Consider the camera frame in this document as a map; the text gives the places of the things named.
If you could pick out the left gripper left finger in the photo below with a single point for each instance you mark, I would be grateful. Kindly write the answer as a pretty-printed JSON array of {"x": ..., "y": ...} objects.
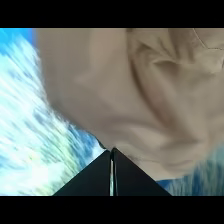
[{"x": 93, "y": 180}]

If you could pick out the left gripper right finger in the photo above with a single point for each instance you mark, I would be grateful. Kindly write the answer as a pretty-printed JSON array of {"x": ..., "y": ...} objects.
[{"x": 133, "y": 180}]

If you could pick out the brown garment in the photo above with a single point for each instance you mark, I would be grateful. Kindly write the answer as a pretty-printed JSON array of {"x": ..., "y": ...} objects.
[{"x": 133, "y": 86}]

